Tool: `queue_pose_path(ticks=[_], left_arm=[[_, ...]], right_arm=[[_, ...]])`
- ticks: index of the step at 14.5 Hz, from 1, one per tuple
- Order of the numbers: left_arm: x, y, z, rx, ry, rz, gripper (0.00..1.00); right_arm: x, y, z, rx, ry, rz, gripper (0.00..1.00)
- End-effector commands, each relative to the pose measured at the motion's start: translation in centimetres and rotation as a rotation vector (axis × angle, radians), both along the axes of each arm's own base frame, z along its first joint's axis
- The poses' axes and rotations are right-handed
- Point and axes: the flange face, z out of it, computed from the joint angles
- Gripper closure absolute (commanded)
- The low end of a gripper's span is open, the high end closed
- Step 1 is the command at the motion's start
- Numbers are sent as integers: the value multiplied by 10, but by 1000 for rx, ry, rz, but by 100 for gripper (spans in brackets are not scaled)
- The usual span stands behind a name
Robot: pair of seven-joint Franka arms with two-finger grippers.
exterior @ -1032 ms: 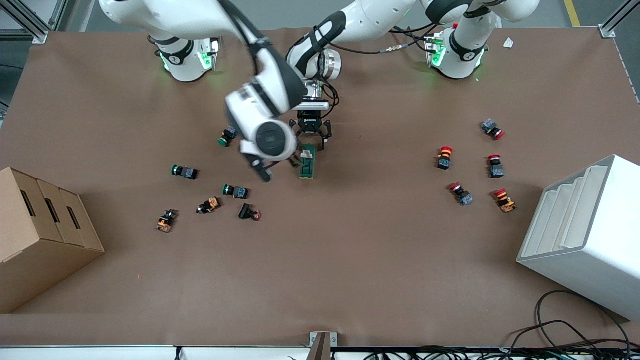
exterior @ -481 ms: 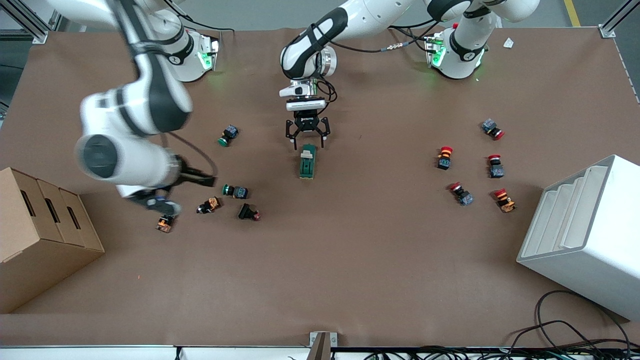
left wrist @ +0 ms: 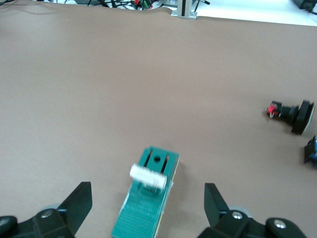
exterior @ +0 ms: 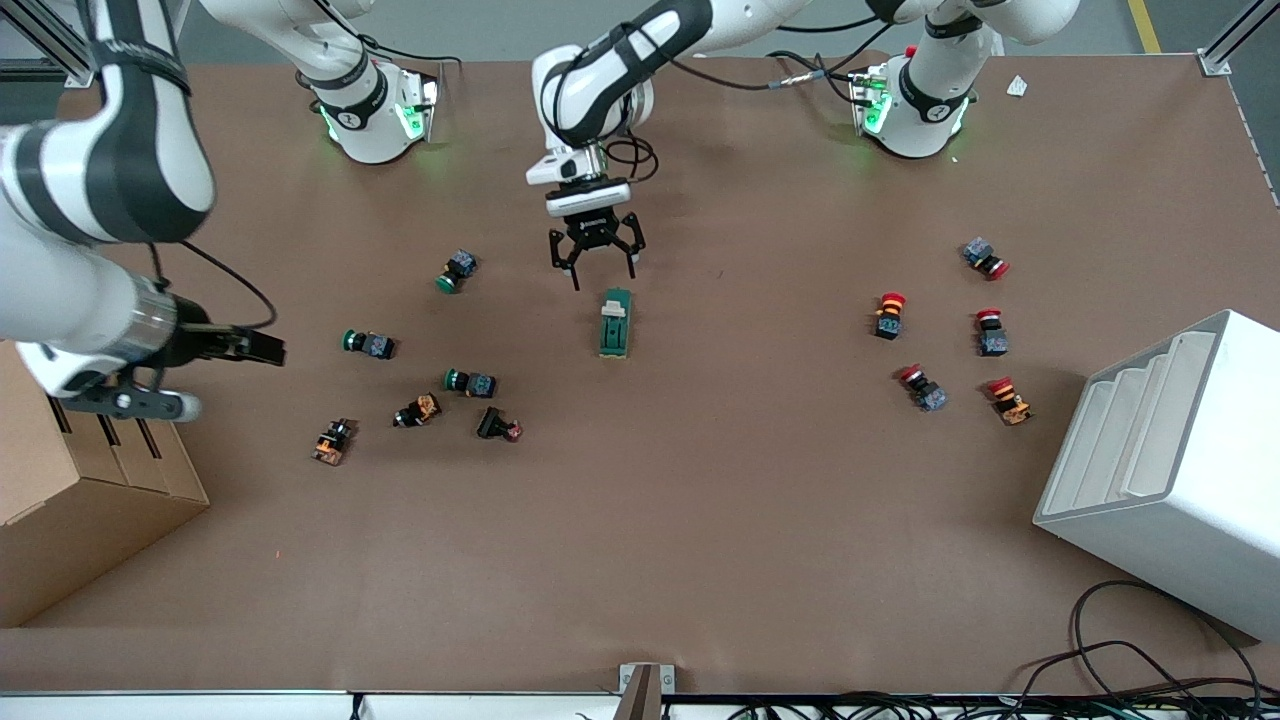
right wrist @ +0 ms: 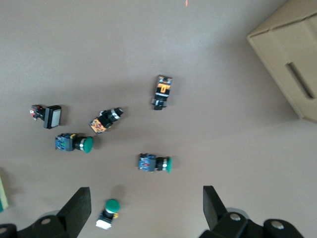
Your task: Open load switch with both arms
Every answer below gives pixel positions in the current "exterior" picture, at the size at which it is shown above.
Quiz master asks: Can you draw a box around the black pushbutton orange contact block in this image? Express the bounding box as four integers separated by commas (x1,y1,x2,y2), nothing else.
310,418,357,467
392,393,443,430

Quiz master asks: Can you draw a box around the black square pushbutton red block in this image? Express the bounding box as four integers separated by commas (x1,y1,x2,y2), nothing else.
476,405,525,443

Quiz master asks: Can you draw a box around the brown cardboard box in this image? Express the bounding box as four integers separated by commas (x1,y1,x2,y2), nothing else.
0,340,211,629

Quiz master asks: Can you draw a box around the red mushroom button orange block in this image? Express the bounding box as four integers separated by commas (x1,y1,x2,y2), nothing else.
872,291,909,342
985,376,1033,427

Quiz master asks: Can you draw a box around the brown table mat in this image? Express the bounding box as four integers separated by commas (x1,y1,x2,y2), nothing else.
0,52,1280,696

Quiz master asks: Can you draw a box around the white stepped plastic rack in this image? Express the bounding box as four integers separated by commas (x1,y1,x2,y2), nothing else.
1033,308,1280,643

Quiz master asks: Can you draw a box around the aluminium corner profile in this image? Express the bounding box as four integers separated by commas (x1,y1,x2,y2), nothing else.
1198,0,1280,79

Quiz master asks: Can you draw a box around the black left arm base cable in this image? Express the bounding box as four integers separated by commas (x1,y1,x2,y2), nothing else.
668,48,883,93

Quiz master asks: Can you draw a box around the black arm base cable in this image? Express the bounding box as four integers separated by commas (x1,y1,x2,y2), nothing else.
355,35,465,73
668,48,883,93

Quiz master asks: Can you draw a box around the black right arm base cable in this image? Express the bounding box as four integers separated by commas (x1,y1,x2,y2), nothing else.
355,35,465,73

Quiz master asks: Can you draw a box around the aluminium frame profile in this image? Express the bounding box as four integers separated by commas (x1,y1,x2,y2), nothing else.
0,0,101,89

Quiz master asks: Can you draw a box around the aluminium camera mount post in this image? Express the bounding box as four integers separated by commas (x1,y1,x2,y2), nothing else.
616,662,677,720

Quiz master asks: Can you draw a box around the black cable tangle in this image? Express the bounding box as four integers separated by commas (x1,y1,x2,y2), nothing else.
725,688,1280,720

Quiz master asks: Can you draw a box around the looped black cable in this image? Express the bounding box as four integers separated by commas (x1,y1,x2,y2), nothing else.
1068,578,1265,703

